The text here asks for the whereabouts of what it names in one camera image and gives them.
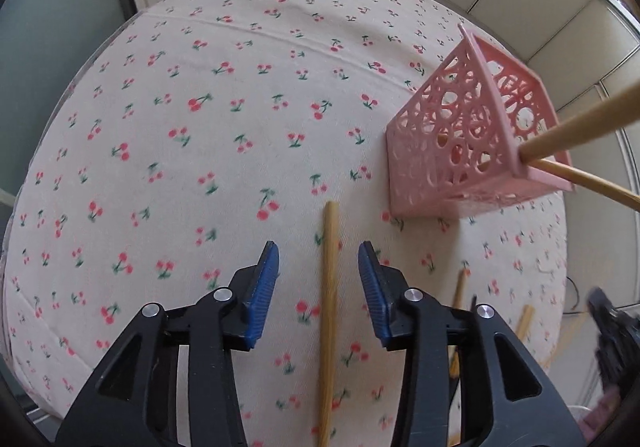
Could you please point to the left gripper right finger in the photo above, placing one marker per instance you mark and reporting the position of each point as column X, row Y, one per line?
column 506, row 398

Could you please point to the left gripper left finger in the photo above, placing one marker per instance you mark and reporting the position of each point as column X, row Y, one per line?
column 130, row 398

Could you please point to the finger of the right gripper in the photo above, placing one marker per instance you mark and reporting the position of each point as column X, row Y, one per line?
column 612, row 350

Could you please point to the pink perforated plastic basket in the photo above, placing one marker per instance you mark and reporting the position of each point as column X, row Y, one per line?
column 452, row 150

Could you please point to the cherry print tablecloth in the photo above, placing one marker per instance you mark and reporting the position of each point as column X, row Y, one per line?
column 207, row 128

